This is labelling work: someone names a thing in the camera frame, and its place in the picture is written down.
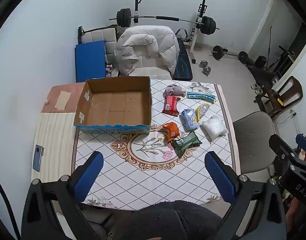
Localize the light blue tissue pack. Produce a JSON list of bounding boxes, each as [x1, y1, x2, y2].
[[180, 108, 201, 130]]

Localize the short barbell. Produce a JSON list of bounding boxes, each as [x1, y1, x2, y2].
[[210, 45, 249, 65]]

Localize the white puffer jacket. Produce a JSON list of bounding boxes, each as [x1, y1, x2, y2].
[[114, 25, 180, 77]]

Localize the white cushioned folding chair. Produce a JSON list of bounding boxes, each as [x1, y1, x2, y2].
[[77, 26, 118, 64]]

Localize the pink table mat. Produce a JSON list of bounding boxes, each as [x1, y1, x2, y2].
[[41, 82, 86, 113]]

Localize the white plastic-wrapped pack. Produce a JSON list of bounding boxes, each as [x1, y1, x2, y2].
[[201, 115, 228, 142]]

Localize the barbell with black plates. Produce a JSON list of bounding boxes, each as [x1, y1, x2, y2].
[[109, 8, 220, 36]]

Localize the black cable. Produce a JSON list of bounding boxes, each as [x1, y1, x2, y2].
[[0, 172, 21, 240]]

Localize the grey socks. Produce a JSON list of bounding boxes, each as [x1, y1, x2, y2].
[[163, 84, 186, 98]]

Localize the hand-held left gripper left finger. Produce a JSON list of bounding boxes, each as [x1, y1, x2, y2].
[[21, 151, 104, 240]]

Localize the green soft packet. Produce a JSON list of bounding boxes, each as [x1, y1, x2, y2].
[[172, 131, 203, 157]]

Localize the black weight bench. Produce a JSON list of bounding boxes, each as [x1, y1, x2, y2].
[[173, 29, 194, 81]]

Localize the dark shelf unit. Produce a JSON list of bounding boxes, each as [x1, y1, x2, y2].
[[270, 45, 303, 78]]

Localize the white barbell rack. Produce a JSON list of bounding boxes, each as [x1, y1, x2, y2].
[[132, 0, 208, 64]]

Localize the yellow silver packet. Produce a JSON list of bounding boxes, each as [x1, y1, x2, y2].
[[195, 102, 213, 122]]

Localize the cardboard box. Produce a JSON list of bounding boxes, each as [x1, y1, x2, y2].
[[73, 76, 153, 135]]

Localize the black weight plate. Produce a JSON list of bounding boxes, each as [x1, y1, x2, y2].
[[254, 56, 267, 68]]

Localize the blue smartphone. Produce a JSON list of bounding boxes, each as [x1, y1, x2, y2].
[[33, 144, 45, 172]]

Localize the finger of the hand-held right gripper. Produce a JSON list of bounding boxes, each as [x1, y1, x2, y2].
[[295, 133, 306, 155], [269, 134, 302, 167]]

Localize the person's dark fleece clothing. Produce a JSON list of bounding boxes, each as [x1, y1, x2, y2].
[[113, 200, 223, 240]]

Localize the white padded chair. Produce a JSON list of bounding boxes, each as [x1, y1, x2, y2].
[[118, 55, 172, 80]]

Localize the long blue tissue packet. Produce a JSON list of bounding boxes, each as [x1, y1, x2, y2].
[[187, 91, 216, 103]]

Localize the orange soft packet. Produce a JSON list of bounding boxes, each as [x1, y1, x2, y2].
[[161, 122, 180, 142]]

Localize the beige paper sheet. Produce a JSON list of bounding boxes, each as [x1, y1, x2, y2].
[[55, 91, 72, 111]]

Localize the red soft packet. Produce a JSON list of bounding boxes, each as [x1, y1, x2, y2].
[[162, 95, 180, 116]]

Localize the grey upholstered chair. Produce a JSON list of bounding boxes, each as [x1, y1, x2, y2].
[[232, 111, 277, 175]]

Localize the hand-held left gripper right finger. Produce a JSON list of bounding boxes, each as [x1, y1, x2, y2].
[[204, 151, 287, 240]]

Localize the dark wooden chair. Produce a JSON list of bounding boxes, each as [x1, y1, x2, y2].
[[253, 76, 303, 118]]

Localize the thin black stick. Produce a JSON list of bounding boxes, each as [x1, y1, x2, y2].
[[266, 26, 272, 68]]

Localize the blue folded exercise mat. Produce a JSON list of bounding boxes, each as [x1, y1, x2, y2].
[[75, 40, 106, 83]]

